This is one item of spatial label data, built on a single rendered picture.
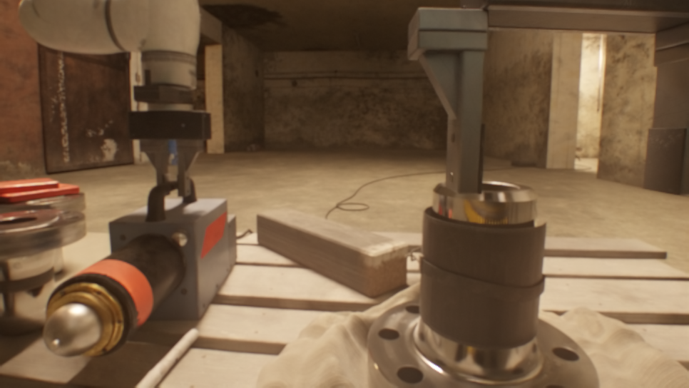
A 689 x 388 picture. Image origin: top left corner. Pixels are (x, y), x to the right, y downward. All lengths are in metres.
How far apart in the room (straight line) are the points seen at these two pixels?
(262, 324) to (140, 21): 0.53
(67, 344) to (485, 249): 0.43
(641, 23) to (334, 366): 0.41
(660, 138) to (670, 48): 0.06
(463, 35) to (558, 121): 5.61
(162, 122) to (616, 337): 0.76
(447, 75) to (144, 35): 0.55
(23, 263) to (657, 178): 1.02
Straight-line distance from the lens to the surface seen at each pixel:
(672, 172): 0.29
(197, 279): 0.64
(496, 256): 0.38
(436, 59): 0.22
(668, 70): 0.30
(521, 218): 0.40
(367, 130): 10.84
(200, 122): 0.66
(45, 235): 0.93
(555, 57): 5.88
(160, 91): 0.62
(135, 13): 0.70
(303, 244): 0.83
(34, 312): 1.05
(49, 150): 4.83
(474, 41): 0.21
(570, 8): 0.23
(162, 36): 0.67
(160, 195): 0.63
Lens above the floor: 0.45
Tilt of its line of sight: 6 degrees down
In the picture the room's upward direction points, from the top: straight up
